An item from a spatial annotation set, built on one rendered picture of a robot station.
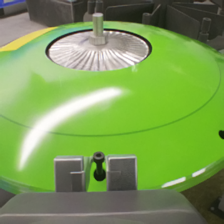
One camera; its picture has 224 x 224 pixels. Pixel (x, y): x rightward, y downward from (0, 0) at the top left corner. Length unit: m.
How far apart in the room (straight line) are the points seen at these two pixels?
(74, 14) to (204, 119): 0.61
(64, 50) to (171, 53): 0.10
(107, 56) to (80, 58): 0.02
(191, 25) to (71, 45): 0.36
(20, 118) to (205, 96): 0.15
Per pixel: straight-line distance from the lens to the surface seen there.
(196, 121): 0.22
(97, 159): 0.18
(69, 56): 0.28
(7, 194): 0.38
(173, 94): 0.23
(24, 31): 0.90
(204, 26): 0.57
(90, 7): 0.72
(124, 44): 0.29
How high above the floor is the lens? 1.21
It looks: 36 degrees down
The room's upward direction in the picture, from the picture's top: straight up
